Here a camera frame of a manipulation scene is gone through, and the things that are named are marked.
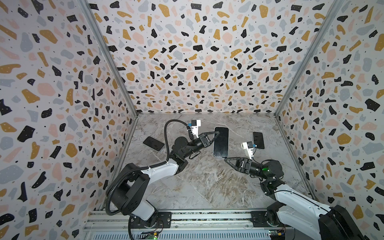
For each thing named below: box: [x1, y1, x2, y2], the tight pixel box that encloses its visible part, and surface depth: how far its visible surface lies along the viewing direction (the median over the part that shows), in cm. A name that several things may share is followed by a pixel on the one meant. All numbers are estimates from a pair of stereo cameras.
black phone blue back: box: [213, 127, 229, 158], surface depth 72 cm
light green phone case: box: [213, 126, 230, 158], surface depth 72 cm
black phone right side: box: [253, 131, 265, 150], surface depth 108 cm
